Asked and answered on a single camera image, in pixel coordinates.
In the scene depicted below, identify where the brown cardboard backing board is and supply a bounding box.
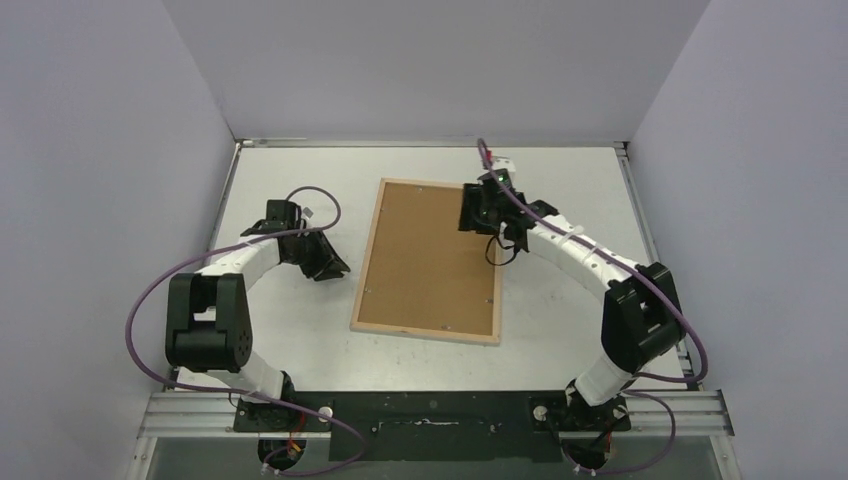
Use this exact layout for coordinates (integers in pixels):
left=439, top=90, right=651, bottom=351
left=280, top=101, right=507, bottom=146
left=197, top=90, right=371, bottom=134
left=357, top=182, right=498, bottom=338

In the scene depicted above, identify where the white wooden picture frame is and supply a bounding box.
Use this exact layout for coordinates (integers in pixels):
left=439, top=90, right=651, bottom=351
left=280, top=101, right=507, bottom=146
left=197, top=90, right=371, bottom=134
left=349, top=177, right=505, bottom=347

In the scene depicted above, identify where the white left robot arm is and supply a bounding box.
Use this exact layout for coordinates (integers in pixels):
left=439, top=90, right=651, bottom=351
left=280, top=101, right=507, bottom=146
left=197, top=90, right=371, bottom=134
left=165, top=200, right=350, bottom=431

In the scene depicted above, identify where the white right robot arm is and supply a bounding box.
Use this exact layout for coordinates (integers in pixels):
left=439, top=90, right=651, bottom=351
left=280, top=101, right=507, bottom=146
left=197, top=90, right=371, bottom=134
left=458, top=169, right=685, bottom=429

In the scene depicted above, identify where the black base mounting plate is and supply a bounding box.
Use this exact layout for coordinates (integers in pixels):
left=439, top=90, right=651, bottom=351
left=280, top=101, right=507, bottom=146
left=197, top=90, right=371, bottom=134
left=232, top=390, right=631, bottom=463

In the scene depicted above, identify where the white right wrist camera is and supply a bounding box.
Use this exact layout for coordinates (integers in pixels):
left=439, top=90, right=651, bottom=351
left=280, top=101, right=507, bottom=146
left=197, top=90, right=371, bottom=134
left=490, top=156, right=517, bottom=182

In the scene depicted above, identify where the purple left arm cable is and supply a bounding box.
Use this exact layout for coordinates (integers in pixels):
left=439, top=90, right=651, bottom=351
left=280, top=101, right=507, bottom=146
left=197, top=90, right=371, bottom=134
left=124, top=186, right=369, bottom=479

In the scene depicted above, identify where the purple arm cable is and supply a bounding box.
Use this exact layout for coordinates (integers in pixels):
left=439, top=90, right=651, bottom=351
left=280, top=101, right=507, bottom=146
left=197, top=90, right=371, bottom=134
left=476, top=137, right=710, bottom=477
left=124, top=186, right=369, bottom=479

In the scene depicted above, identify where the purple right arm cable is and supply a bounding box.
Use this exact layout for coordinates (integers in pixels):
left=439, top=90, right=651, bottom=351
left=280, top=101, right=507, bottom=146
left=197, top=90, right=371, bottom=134
left=476, top=137, right=710, bottom=477

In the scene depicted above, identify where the aluminium front rail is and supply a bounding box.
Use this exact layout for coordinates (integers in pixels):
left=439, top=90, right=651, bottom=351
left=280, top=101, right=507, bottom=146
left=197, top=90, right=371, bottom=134
left=137, top=390, right=733, bottom=439

